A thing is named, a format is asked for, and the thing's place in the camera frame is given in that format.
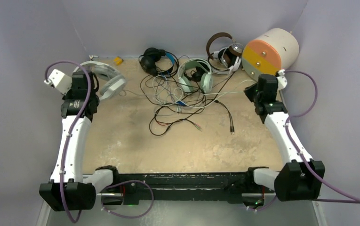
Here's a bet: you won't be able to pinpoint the grey white headphone cable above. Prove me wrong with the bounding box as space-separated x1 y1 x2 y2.
119 79 257 110

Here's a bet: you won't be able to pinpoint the white grey headphones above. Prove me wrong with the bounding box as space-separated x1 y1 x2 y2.
80 61 128 101

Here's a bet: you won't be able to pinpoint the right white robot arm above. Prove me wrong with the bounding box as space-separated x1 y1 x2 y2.
244 74 325 202

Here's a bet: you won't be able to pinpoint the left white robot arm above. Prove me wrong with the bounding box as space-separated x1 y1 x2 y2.
39 69 120 211

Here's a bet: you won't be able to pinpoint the white black headphones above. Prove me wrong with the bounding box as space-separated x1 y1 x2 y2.
208 47 241 75

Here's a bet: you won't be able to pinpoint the brown headphones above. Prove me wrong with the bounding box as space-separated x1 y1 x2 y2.
205 32 244 58

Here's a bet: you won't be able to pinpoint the small black on-ear headphones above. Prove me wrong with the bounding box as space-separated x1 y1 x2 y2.
191 62 209 82

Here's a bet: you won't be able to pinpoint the mint green headphones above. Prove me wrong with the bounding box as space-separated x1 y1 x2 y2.
177 58 213 94

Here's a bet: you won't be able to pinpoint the black blue headphones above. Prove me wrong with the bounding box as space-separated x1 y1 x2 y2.
139 47 179 78

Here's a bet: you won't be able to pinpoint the round pastel drawer cabinet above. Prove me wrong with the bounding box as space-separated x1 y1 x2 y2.
241 28 300 80

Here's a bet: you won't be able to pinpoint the small yellow block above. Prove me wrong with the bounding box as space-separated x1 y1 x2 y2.
113 56 124 65

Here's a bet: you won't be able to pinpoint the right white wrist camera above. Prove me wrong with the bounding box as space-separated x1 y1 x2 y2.
275 69 288 91

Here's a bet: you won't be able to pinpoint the dark brown headphone cable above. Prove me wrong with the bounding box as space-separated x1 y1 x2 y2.
140 72 234 137

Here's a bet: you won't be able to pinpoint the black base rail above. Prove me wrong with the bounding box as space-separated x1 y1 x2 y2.
98 170 275 206

